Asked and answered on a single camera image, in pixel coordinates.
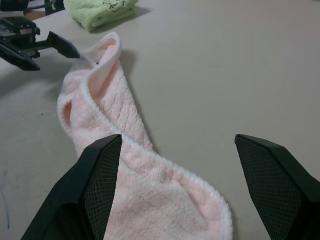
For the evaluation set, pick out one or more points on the green folded towel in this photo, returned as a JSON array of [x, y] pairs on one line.
[[100, 13]]

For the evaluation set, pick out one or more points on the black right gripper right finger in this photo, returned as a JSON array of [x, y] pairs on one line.
[[282, 190]]

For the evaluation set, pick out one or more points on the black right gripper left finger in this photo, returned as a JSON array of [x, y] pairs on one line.
[[72, 195]]

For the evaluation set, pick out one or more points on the black office chair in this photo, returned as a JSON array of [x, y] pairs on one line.
[[12, 4]]

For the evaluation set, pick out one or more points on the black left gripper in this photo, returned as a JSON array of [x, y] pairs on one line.
[[18, 31]]

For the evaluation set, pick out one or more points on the pink fluffy towel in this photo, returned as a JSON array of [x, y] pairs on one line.
[[120, 107]]

